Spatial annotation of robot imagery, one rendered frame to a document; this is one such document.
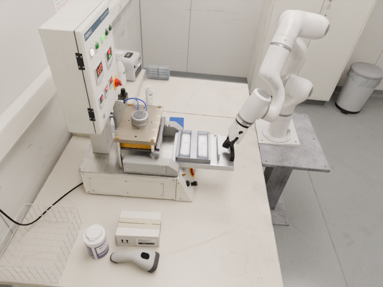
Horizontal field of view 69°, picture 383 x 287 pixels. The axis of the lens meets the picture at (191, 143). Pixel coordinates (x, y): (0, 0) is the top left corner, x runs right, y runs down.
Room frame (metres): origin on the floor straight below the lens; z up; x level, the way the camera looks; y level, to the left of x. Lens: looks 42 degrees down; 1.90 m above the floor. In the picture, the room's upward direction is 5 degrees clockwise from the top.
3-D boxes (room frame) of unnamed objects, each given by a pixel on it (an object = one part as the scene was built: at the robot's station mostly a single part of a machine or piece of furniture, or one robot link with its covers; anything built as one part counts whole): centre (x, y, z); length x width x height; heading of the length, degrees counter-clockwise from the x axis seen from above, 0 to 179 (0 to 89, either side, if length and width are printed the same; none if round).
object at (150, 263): (0.50, 0.19, 0.79); 0.20 x 0.08 x 0.08; 90
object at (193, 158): (1.00, -0.01, 0.98); 0.20 x 0.17 x 0.03; 1
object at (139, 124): (1.02, 0.28, 1.08); 0.31 x 0.24 x 0.13; 1
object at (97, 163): (1.00, 0.28, 0.93); 0.46 x 0.35 x 0.01; 91
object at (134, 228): (0.64, 0.19, 0.80); 0.19 x 0.13 x 0.09; 90
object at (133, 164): (0.86, 0.17, 0.96); 0.25 x 0.05 x 0.07; 91
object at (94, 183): (1.02, 0.24, 0.84); 0.53 x 0.37 x 0.17; 91
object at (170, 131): (1.14, 0.17, 0.96); 0.26 x 0.05 x 0.07; 91
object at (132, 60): (1.97, 0.58, 0.88); 0.25 x 0.20 x 0.17; 84
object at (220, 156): (1.00, -0.06, 0.97); 0.30 x 0.22 x 0.08; 91
